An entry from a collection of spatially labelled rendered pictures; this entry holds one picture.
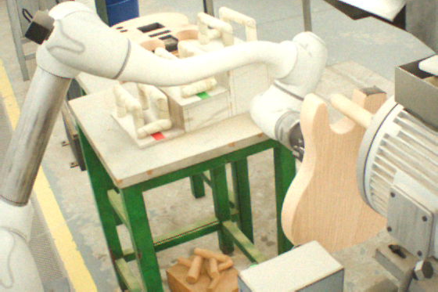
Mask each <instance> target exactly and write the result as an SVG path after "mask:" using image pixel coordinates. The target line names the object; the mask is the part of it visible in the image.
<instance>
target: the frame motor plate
mask: <svg viewBox="0 0 438 292"><path fill-rule="evenodd" d="M375 260H376V261H377V262H378V263H379V264H380V265H382V267H383V268H385V269H386V270H387V271H388V272H390V273H391V274H392V276H395V277H396V279H398V280H399V281H401V279H402V276H403V275H404V273H405V272H406V271H407V270H408V269H409V268H410V267H412V266H414V265H417V262H420V260H418V259H417V258H416V257H415V256H414V255H413V254H412V253H411V252H409V251H408V250H407V249H406V248H404V247H403V246H402V245H401V244H399V243H398V242H397V241H396V240H391V241H389V242H387V243H384V244H383V245H381V246H379V247H377V248H376V249H375ZM408 289H409V290H410V291H411V292H438V275H437V274H436V273H435V272H433V276H432V279H427V280H414V279H412V281H411V283H410V286H409V287H408Z"/></svg>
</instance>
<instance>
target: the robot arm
mask: <svg viewBox="0 0 438 292"><path fill-rule="evenodd" d="M49 15H50V16H51V17H52V18H54V19H55V22H54V24H53V26H54V25H55V28H54V30H53V32H52V35H51V37H50V38H49V40H48V41H44V42H43V44H42V45H38V49H37V52H36V60H37V65H38V66H37V69H36V71H35V73H34V76H33V78H32V82H31V86H30V88H29V91H28V93H27V95H26V98H25V100H24V102H23V108H22V110H21V112H20V115H19V117H18V122H17V124H16V127H15V130H14V132H13V137H12V139H11V142H10V145H9V148H8V151H7V155H6V158H5V160H4V164H3V167H2V170H1V174H0V292H53V291H52V288H47V289H44V288H43V285H42V281H41V277H40V274H39V272H38V270H37V268H36V264H35V263H34V259H33V256H32V255H31V251H30V248H29V239H30V237H31V226H32V221H33V217H34V208H33V205H32V203H31V201H30V198H29V197H30V196H31V193H32V189H33V186H34V184H35V179H36V178H37V175H38V171H39V168H40V167H41V161H42V159H43V156H44V155H45V150H46V148H47V145H48V142H49V140H50V136H51V134H52V130H53V128H54V126H55V124H56V119H57V117H58V115H59V112H60V110H61V107H62V105H63V102H64V99H65V98H66V94H67V90H68V88H69V86H70V83H71V80H72V78H75V77H76V76H77V75H79V74H80V73H81V71H82V72H85V73H86V74H90V75H92V76H94V75H95V76H99V77H102V78H109V79H111V80H114V81H118V80H119V81H129V82H134V83H138V84H143V85H150V86H156V87H160V86H163V87H172V86H180V85H187V84H191V83H193V82H197V81H202V80H204V79H207V78H210V77H213V76H215V75H218V74H223V73H225V72H228V71H230V70H234V69H236V68H239V67H243V66H245V65H248V64H251V63H264V64H267V65H268V66H269V70H270V73H271V75H272V76H273V77H275V79H274V81H273V83H272V85H271V87H270V88H269V89H268V90H267V91H264V92H260V93H258V94H256V95H255V96H254V97H253V99H252V101H251V102H250V116H251V117H252V119H253V122H254V123H255V125H256V126H257V127H258V128H259V129H260V130H261V131H262V132H263V133H265V134H266V135H268V136H269V137H271V138H273V139H275V140H278V141H279V142H280V143H281V144H282V145H283V146H285V147H286V148H287V149H289V150H291V151H292V152H293V157H295V158H296V159H297V160H299V161H300V162H301V163H303V157H304V150H305V145H304V138H303V133H302V131H301V127H300V112H301V109H302V105H303V101H304V100H305V97H306V96H307V94H309V93H312V92H313V91H314V89H315V88H316V86H317V84H318V82H319V81H320V79H321V75H322V73H323V70H324V69H325V65H326V62H327V61H326V60H327V55H328V49H327V45H326V43H325V42H324V41H323V40H322V39H320V38H319V37H318V36H316V35H315V34H312V33H311V32H302V33H300V34H298V35H297V36H296V37H295V38H294V39H293V40H292V41H283V42H282V43H280V44H275V43H270V42H269V41H249V42H245V43H242V44H238V45H233V46H231V47H227V48H225V49H218V50H216V51H212V52H208V53H205V54H202V55H199V56H193V57H190V58H187V59H177V60H171V59H164V58H161V57H159V56H155V55H153V54H152V53H151V52H149V51H147V50H146V49H144V48H143V47H141V46H140V45H137V44H136V43H134V42H133V41H132V40H131V39H129V38H127V37H124V36H122V35H120V34H118V33H117V32H116V31H112V30H111V29H110V28H109V27H108V25H105V24H104V23H103V22H102V21H101V19H100V18H99V16H98V15H97V14H96V13H95V12H94V11H93V10H92V8H89V7H88V6H86V5H85V4H82V3H80V2H69V1H68V2H64V3H61V4H59V5H57V6H55V7H54V8H53V9H52V10H51V11H50V12H49Z"/></svg>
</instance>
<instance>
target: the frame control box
mask: <svg viewBox="0 0 438 292"><path fill-rule="evenodd" d="M344 273H345V268H344V267H343V265H342V264H341V263H340V262H338V261H337V259H336V258H335V257H333V256H332V255H331V254H330V253H329V252H328V251H327V250H326V249H325V248H324V247H323V246H322V245H321V244H320V243H319V242H318V241H316V240H313V241H311V242H309V243H306V244H304V245H303V246H301V247H298V248H296V249H294V250H291V251H289V252H286V253H284V254H281V255H279V256H277V257H275V258H272V259H270V260H267V261H264V262H262V263H260V264H258V265H255V266H253V267H251V268H248V269H246V270H243V271H239V272H238V273H237V280H238V288H239V292H343V286H344Z"/></svg>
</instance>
